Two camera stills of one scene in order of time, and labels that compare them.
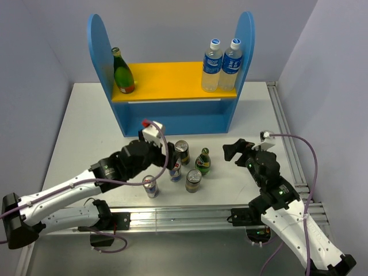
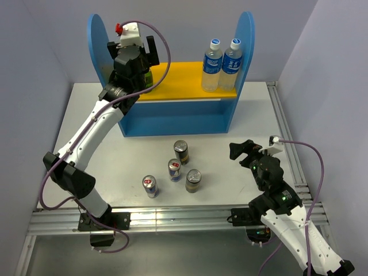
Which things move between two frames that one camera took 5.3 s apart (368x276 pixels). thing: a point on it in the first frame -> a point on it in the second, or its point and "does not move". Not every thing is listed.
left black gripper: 161,158 -> 153,59
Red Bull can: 151,188 does not move
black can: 181,148 does not move
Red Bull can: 175,174 does not move
